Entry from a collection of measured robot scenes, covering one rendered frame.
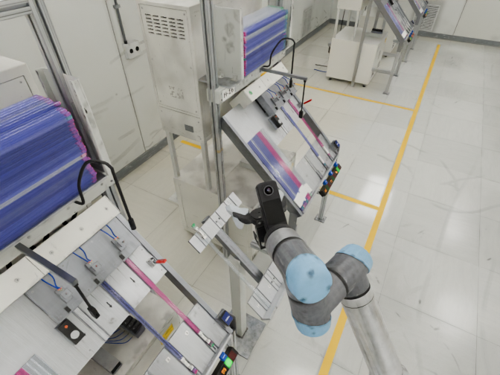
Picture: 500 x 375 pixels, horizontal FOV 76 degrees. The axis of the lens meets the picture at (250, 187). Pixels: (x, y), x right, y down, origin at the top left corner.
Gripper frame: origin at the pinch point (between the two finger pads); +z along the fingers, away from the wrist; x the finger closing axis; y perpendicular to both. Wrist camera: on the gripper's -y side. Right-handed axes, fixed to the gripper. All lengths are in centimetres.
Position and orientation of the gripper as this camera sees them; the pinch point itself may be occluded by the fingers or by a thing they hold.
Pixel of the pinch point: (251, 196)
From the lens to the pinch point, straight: 84.6
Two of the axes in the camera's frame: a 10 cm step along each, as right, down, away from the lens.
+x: 9.4, -2.9, 1.9
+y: 1.8, 8.8, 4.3
